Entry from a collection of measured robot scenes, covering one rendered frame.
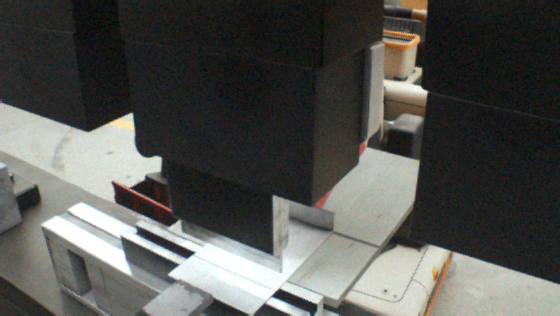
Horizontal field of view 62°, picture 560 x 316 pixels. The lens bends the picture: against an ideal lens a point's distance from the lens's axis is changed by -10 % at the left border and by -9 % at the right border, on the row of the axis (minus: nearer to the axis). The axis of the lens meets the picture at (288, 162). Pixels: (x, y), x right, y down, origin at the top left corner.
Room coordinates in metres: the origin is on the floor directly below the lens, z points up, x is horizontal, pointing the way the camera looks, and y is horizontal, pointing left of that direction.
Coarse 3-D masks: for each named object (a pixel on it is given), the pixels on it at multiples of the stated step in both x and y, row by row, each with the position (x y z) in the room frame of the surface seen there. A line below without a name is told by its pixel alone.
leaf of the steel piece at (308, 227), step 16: (288, 208) 0.41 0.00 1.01; (304, 208) 0.40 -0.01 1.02; (320, 208) 0.39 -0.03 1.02; (288, 224) 0.40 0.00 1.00; (304, 224) 0.40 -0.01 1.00; (320, 224) 0.39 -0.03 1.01; (288, 240) 0.37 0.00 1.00; (304, 240) 0.37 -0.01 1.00; (320, 240) 0.37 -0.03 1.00; (208, 256) 0.35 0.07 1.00; (224, 256) 0.35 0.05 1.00; (288, 256) 0.35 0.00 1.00; (304, 256) 0.35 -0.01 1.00; (240, 272) 0.33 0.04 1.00; (256, 272) 0.33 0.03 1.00; (272, 272) 0.33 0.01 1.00; (288, 272) 0.33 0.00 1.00; (272, 288) 0.31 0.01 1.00
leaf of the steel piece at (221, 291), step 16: (192, 256) 0.35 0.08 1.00; (176, 272) 0.32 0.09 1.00; (192, 272) 0.33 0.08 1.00; (208, 272) 0.33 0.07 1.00; (224, 272) 0.33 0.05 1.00; (208, 288) 0.31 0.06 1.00; (224, 288) 0.31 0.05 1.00; (240, 288) 0.31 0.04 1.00; (256, 288) 0.31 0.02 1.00; (240, 304) 0.29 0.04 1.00; (256, 304) 0.29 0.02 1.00
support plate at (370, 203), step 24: (360, 168) 0.51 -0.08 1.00; (384, 168) 0.51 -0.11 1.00; (408, 168) 0.51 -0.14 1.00; (336, 192) 0.46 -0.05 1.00; (360, 192) 0.46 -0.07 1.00; (384, 192) 0.46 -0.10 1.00; (408, 192) 0.46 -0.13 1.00; (336, 216) 0.41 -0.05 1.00; (360, 216) 0.41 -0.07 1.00; (384, 216) 0.41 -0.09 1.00; (192, 240) 0.37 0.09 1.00; (336, 240) 0.37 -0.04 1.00; (384, 240) 0.37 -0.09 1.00; (312, 264) 0.34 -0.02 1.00; (336, 264) 0.34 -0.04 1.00; (360, 264) 0.34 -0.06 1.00; (312, 288) 0.31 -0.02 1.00; (336, 288) 0.31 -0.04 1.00
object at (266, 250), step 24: (168, 168) 0.35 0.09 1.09; (192, 168) 0.33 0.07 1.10; (192, 192) 0.33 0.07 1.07; (216, 192) 0.32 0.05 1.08; (240, 192) 0.31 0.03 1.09; (192, 216) 0.33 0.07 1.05; (216, 216) 0.32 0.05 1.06; (240, 216) 0.31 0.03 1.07; (264, 216) 0.30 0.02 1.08; (216, 240) 0.33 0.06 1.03; (240, 240) 0.31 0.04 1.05; (264, 240) 0.30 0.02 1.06; (264, 264) 0.31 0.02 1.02
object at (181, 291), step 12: (168, 288) 0.30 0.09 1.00; (180, 288) 0.30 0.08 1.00; (192, 288) 0.30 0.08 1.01; (156, 300) 0.29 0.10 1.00; (168, 300) 0.29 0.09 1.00; (180, 300) 0.29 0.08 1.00; (192, 300) 0.29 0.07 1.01; (204, 300) 0.29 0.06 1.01; (144, 312) 0.27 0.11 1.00; (156, 312) 0.27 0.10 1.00; (168, 312) 0.27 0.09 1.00; (180, 312) 0.27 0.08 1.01; (192, 312) 0.28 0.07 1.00
